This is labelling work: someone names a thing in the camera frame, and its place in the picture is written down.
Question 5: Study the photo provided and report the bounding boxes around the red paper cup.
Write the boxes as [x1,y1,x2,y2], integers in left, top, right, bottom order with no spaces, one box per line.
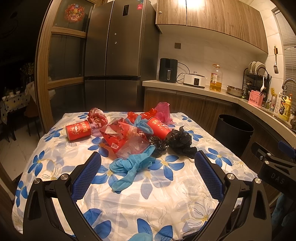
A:
[66,120,91,141]
[147,117,171,140]

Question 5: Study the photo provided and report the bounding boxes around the blue disposable glove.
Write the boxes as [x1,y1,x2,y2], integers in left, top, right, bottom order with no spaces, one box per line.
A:
[109,145,155,192]

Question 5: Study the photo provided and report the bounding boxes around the black plastic bag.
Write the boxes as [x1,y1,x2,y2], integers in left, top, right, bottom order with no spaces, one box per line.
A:
[149,126,197,159]

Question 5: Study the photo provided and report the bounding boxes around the clear red plastic packaging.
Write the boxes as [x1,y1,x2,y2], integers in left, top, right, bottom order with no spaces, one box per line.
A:
[99,118,149,159]

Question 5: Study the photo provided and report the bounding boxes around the red snack wrapper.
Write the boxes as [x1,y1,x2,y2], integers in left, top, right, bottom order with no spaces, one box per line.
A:
[87,108,108,128]

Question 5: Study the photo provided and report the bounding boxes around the red plastic bag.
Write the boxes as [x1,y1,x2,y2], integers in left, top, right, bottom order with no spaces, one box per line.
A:
[127,108,157,123]

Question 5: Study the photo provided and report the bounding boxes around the pink plastic bag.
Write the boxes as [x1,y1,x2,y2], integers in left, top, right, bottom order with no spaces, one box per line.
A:
[154,102,173,125]

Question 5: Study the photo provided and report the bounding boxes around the lilac plastic bag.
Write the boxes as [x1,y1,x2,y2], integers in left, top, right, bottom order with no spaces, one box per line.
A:
[90,123,102,137]

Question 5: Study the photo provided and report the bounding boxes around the black trash bin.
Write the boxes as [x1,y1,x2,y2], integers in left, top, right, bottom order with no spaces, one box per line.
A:
[214,114,254,157]

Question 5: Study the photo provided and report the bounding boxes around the chrome faucet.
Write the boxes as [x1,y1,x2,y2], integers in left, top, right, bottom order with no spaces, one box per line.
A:
[279,78,296,115]

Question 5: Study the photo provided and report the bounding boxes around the yellow detergent bottle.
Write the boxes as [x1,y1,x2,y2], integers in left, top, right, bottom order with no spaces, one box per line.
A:
[278,95,291,121]

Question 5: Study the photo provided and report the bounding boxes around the blue floral tablecloth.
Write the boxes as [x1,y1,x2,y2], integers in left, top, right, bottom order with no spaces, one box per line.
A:
[11,111,258,241]

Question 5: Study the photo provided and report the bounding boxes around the pink utensil holder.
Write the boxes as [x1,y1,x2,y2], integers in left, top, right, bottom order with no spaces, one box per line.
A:
[248,90,265,107]

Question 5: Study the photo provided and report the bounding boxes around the steel bowl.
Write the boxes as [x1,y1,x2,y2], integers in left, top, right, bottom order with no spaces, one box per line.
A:
[226,85,244,98]

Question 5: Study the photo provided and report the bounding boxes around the black dish rack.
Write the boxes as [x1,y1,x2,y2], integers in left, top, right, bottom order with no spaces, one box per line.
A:
[242,61,272,102]

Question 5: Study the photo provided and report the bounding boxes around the wooden lower cabinets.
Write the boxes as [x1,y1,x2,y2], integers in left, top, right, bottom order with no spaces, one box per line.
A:
[144,87,290,172]

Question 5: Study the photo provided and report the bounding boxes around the wooden cabinets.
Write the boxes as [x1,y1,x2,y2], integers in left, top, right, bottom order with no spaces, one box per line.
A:
[144,87,290,172]
[156,1,268,53]

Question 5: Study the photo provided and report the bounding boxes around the cooking oil bottle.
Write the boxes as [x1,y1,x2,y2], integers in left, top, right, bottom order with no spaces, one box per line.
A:
[210,64,223,92]

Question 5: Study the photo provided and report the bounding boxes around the hanging spatula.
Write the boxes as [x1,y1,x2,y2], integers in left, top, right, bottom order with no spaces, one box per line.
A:
[273,46,279,74]

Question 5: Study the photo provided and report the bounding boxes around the white slow cooker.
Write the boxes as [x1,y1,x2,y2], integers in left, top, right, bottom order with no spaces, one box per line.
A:
[183,72,206,88]

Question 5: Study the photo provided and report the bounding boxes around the black air fryer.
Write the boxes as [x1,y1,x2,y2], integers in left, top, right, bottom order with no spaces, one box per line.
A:
[159,58,178,83]

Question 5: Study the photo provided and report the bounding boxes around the wooden upper cabinets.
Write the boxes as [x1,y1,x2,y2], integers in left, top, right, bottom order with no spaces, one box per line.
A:
[156,1,268,53]

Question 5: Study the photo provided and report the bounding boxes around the wooden glass door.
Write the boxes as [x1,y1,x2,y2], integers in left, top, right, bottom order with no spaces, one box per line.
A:
[35,0,105,133]

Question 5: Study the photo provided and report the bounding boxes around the dark steel refrigerator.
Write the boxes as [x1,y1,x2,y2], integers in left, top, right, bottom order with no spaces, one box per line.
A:
[84,0,159,111]

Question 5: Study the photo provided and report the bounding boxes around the wall socket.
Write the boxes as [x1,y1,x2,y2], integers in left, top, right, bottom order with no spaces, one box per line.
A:
[174,43,181,49]

